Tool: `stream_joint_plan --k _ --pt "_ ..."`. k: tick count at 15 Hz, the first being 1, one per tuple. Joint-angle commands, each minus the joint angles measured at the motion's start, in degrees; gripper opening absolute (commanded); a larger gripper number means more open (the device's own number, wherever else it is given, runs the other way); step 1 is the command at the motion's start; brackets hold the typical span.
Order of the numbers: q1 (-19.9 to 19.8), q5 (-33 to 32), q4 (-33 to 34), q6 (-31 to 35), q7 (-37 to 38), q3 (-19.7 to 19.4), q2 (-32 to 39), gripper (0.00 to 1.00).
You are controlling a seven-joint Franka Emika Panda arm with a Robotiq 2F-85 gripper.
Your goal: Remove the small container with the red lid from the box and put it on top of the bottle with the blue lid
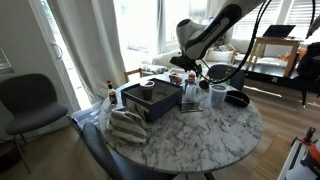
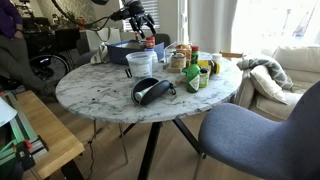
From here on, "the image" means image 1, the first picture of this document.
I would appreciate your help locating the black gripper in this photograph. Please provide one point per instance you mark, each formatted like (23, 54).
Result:
(186, 63)

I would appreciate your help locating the small red lid jar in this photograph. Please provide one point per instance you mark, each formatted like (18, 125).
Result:
(191, 77)

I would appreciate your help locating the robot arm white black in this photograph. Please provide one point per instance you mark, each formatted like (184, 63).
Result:
(194, 39)

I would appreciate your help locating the clear plastic jar white lid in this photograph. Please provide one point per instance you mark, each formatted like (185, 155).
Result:
(190, 92)

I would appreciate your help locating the dark blue cardboard box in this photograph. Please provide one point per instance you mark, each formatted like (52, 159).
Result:
(165, 96)

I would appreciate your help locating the white lidded plastic container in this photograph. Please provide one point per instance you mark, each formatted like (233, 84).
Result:
(217, 95)

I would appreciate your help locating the green glass bottle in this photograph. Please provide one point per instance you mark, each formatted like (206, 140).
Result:
(227, 73)

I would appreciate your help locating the clear plastic cup in box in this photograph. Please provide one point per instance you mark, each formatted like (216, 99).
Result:
(147, 89)

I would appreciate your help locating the hot sauce bottle red cap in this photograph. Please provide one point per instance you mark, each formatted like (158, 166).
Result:
(111, 93)

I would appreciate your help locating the small bowl with food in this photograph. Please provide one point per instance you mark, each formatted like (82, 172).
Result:
(175, 79)

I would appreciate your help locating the white sofa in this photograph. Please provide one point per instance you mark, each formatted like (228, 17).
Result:
(160, 63)

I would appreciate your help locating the dark round jar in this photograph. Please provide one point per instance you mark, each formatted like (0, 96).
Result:
(204, 84)

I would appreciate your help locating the dark chair behind table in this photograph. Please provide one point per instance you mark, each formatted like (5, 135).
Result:
(218, 72)

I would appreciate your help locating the small dark framed tile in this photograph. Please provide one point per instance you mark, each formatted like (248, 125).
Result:
(190, 107)

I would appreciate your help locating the black open glasses case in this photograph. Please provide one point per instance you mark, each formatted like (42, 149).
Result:
(237, 98)

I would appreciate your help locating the striped folded cloth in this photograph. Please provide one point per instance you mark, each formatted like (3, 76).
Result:
(128, 126)

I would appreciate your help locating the black laptop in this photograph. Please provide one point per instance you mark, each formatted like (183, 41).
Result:
(278, 31)

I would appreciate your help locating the wooden side table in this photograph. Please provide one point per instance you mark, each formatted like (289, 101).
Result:
(273, 47)

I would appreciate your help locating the grey chair left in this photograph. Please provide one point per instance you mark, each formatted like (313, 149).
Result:
(32, 100)

